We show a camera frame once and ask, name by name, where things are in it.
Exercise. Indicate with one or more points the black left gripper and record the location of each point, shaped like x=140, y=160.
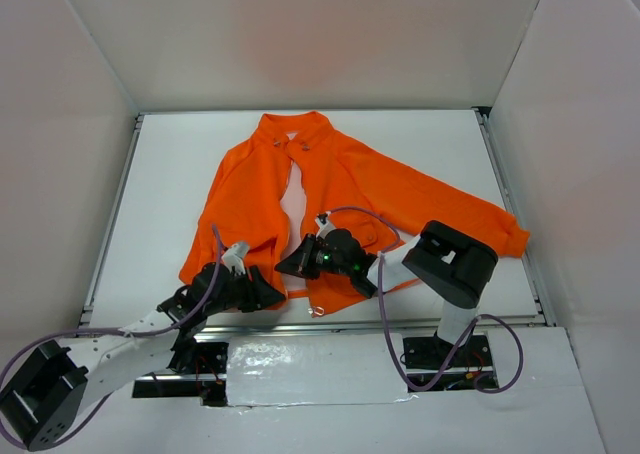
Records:
x=248, y=289

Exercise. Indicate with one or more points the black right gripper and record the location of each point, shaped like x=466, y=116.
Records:
x=308, y=256

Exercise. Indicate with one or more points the orange zip-up jacket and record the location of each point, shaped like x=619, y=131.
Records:
x=341, y=175

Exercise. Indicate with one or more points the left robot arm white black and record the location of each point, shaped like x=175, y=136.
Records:
x=51, y=381

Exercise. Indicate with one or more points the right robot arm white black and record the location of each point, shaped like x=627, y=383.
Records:
x=454, y=265

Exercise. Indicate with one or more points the white foil-taped panel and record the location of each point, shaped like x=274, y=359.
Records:
x=333, y=369

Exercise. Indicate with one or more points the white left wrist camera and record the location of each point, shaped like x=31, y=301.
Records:
x=233, y=257

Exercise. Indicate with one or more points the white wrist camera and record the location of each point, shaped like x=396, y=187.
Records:
x=233, y=257
x=324, y=224

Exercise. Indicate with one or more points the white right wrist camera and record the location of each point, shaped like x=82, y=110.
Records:
x=324, y=224

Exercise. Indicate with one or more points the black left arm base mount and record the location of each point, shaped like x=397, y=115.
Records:
x=198, y=370

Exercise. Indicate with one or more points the aluminium table frame rail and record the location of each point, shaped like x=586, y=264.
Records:
x=168, y=172

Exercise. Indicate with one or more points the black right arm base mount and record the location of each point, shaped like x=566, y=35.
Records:
x=422, y=357

